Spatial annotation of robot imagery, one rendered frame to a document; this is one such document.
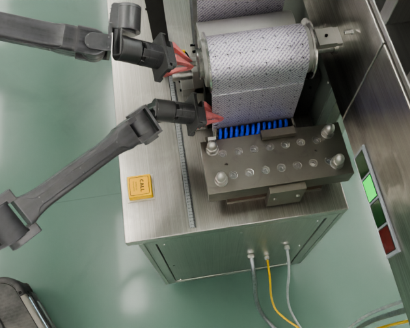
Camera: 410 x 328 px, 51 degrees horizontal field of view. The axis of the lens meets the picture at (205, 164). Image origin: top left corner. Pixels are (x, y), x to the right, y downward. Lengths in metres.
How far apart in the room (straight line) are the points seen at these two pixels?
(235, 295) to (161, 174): 0.97
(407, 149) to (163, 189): 0.71
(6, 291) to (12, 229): 1.14
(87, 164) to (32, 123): 1.67
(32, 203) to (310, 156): 0.72
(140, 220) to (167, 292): 0.90
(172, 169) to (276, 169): 0.33
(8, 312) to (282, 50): 1.56
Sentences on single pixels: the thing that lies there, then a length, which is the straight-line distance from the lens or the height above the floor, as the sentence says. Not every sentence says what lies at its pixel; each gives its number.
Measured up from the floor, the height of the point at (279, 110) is 1.08.
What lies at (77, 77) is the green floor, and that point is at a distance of 2.73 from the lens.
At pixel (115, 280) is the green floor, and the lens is 2.19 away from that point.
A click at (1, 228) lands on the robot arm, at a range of 0.95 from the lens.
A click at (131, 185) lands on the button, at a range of 1.29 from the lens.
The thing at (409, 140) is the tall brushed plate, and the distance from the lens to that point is 0.87.
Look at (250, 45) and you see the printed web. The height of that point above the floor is 1.31.
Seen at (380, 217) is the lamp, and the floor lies 1.19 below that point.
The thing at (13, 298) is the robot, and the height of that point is 0.24.
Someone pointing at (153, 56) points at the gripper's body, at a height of 1.32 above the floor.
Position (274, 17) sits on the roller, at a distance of 1.20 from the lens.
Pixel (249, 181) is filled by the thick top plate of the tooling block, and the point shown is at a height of 1.03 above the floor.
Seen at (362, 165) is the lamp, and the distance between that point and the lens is 1.06.
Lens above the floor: 2.11
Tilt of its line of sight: 66 degrees down
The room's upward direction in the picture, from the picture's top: 4 degrees counter-clockwise
